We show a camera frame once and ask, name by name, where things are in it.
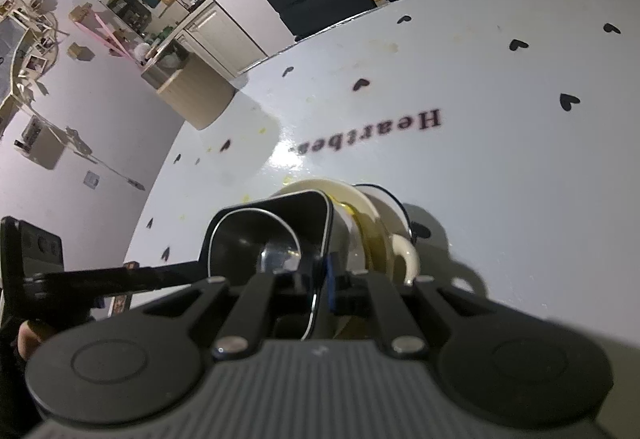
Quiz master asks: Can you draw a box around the round steel bowl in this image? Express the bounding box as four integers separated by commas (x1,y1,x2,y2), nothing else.
210,209,303,276

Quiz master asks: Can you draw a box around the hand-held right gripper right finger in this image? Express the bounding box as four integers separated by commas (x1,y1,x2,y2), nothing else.
322,254,506,361

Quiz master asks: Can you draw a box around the beige canister steel lid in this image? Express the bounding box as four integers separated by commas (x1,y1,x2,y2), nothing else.
141,41,237,130

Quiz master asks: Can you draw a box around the white kitchen cabinet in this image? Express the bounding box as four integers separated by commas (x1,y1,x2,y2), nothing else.
172,1,268,77

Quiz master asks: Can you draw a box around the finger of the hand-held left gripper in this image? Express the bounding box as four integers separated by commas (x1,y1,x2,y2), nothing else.
30,260,208,306

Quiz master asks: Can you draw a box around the small wooden wall box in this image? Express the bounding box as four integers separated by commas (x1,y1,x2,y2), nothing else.
67,41,96,62

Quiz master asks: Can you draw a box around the small rectangular steel tray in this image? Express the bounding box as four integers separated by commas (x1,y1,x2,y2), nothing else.
200,190,335,341

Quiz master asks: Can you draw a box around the wooden tree wall decoration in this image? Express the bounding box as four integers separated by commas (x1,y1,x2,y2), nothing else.
0,0,148,192

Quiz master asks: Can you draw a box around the floral bowl yellow rim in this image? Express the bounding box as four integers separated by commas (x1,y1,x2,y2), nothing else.
342,201,396,280

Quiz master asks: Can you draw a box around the pink wall decoration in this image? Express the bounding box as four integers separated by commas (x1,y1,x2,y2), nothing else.
70,6,141,60

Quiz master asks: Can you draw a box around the dark kitchen shelf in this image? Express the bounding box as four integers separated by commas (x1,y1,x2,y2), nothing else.
106,0,156,27

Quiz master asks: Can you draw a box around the white square plate blue rim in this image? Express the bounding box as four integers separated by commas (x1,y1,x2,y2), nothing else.
352,183,418,245

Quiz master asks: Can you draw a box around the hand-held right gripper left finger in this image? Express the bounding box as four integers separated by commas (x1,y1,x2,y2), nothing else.
142,268,317,361

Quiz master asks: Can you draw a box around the cream bowl with handles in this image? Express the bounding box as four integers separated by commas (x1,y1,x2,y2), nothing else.
272,178,422,287

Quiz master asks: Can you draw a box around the person's left hand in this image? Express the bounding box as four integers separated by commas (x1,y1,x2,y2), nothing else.
12,319,58,362

